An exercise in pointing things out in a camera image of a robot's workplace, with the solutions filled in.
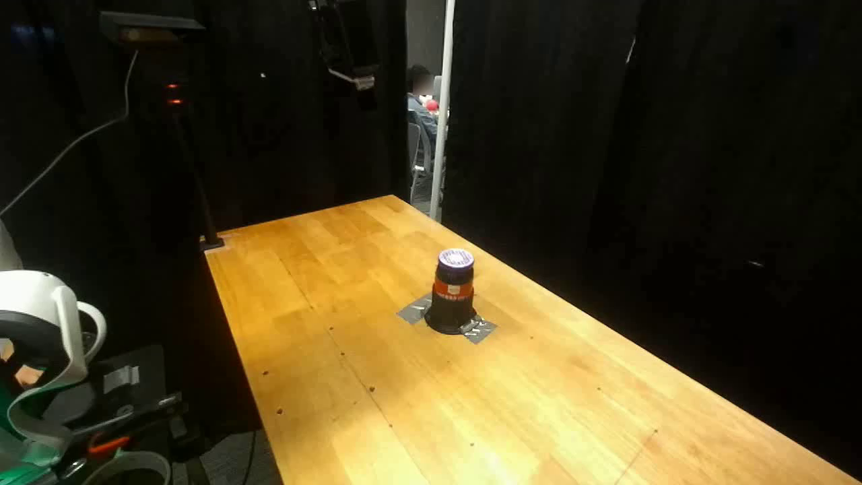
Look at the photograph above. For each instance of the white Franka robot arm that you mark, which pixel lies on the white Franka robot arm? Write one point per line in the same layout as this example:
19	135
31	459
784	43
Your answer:
42	300

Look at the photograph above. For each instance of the black camera tripod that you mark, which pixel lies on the black camera tripod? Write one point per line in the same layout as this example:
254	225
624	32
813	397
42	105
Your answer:
192	176

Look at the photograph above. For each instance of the dark jar with lid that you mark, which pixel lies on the dark jar with lid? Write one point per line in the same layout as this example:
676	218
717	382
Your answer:
448	316

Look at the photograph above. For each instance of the long black curtain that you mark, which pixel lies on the long black curtain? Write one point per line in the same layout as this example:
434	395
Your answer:
674	161

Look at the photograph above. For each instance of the grey tape piece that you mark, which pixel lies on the grey tape piece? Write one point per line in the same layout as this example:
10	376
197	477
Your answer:
122	378

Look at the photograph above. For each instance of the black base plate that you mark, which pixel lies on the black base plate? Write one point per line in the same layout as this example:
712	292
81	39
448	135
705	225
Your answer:
149	366

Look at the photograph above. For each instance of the white vertical pole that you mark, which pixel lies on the white vertical pole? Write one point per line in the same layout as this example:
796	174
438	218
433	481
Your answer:
442	135

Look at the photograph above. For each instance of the tape roll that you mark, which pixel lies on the tape roll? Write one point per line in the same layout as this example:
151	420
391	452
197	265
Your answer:
135	459

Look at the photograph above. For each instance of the seated person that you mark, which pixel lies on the seated person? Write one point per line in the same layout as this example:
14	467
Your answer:
419	98

